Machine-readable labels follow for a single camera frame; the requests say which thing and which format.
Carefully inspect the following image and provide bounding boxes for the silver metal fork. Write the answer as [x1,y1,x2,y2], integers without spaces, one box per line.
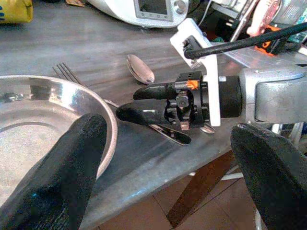
[52,62,192,146]

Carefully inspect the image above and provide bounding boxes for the white metal stand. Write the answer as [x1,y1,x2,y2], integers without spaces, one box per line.
[289,122,307,154]

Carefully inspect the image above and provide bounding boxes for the yellow bag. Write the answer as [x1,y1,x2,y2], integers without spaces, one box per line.
[0,0,34,24]

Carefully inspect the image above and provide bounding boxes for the pink plastic object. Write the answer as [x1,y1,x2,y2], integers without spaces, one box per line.
[246,0,283,36]

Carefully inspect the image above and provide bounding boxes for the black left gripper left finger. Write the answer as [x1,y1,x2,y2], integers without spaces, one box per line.
[0,113,108,230]

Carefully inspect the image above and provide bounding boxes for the orange and black tool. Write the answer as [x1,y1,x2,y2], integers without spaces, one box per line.
[254,25,288,57]

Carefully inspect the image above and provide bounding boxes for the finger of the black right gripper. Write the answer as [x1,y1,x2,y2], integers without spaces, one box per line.
[133,82,177,101]
[115,100,169,126]

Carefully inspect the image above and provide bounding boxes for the stainless steel plate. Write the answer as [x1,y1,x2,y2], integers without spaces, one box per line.
[0,74,118,209]

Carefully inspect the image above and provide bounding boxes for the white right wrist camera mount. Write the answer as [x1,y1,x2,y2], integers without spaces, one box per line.
[169,18,221,127]

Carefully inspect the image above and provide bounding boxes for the silver metal spoon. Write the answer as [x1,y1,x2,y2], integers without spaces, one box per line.
[126,54,216,134]

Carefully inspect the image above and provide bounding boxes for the brown wooden table leg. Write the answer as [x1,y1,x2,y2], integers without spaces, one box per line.
[165,153,237,229]

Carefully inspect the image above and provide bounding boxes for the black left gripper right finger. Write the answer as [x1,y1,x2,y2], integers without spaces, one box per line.
[230,122,307,230]

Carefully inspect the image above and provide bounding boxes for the white kitchen appliance with screen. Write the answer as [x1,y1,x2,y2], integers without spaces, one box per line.
[87,0,190,29]

